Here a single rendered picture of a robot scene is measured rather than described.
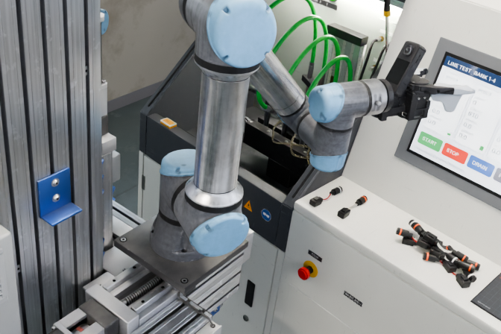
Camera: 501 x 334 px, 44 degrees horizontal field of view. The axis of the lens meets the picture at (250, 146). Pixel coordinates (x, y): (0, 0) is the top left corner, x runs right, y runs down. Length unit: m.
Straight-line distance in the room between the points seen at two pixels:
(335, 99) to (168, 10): 3.10
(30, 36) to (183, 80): 1.14
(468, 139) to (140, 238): 0.87
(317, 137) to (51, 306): 0.69
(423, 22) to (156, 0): 2.63
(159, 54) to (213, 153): 3.21
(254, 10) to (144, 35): 3.17
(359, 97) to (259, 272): 0.88
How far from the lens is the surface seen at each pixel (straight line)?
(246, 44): 1.03
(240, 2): 1.01
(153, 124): 2.14
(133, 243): 1.47
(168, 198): 1.34
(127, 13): 4.02
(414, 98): 1.36
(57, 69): 1.19
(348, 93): 1.26
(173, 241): 1.41
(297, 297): 1.92
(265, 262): 1.95
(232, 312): 2.20
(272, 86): 1.30
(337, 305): 1.82
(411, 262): 1.65
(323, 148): 1.30
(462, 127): 1.72
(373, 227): 1.73
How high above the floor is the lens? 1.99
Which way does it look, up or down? 31 degrees down
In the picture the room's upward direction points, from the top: 7 degrees clockwise
